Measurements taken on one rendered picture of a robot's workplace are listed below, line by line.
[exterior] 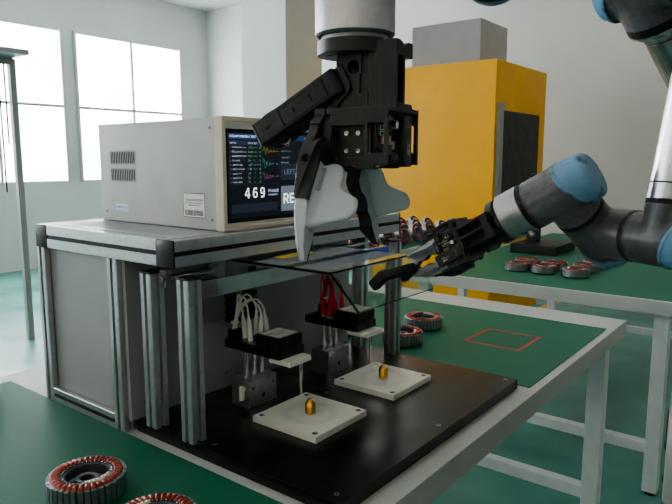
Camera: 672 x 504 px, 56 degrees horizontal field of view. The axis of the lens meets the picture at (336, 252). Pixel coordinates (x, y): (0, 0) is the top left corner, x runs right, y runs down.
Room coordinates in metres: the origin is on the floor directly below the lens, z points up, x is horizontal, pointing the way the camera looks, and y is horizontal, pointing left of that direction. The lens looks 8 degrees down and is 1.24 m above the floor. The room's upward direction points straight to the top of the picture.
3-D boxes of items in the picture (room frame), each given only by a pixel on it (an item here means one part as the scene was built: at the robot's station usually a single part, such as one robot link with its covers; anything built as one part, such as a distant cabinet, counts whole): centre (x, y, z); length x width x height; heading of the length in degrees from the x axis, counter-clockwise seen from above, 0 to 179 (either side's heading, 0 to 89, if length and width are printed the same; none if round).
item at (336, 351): (1.38, 0.01, 0.80); 0.07 x 0.05 x 0.06; 142
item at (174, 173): (1.41, 0.22, 1.22); 0.44 x 0.39 x 0.20; 142
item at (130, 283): (1.36, 0.17, 0.92); 0.66 x 0.01 x 0.30; 142
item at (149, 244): (1.40, 0.23, 1.09); 0.68 x 0.44 x 0.05; 142
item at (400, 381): (1.30, -0.10, 0.78); 0.15 x 0.15 x 0.01; 52
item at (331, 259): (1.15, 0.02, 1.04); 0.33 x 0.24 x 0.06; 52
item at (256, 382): (1.19, 0.16, 0.80); 0.07 x 0.05 x 0.06; 142
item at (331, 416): (1.10, 0.05, 0.78); 0.15 x 0.15 x 0.01; 52
